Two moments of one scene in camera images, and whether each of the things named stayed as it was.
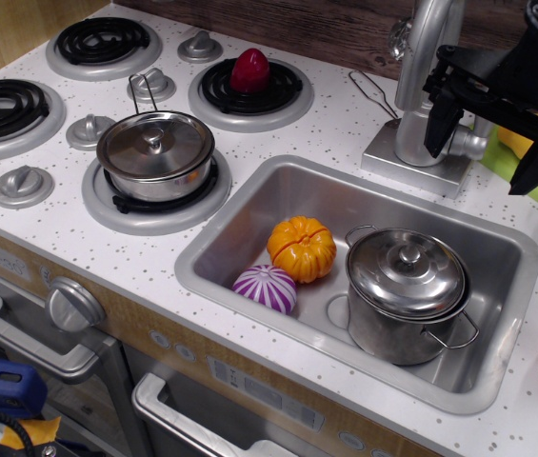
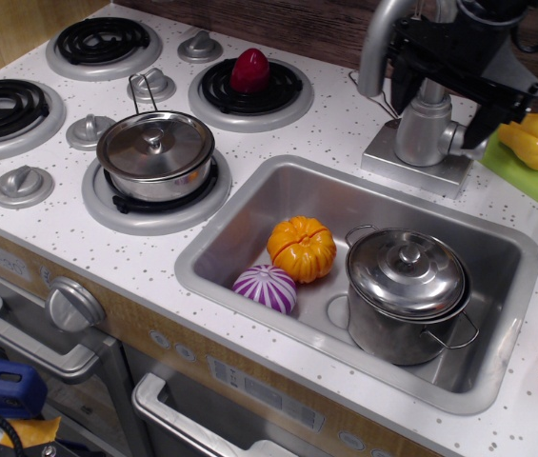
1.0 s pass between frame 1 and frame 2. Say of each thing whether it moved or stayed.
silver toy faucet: moved
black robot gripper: moved
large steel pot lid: stayed
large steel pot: stayed
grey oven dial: stayed
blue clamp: stayed
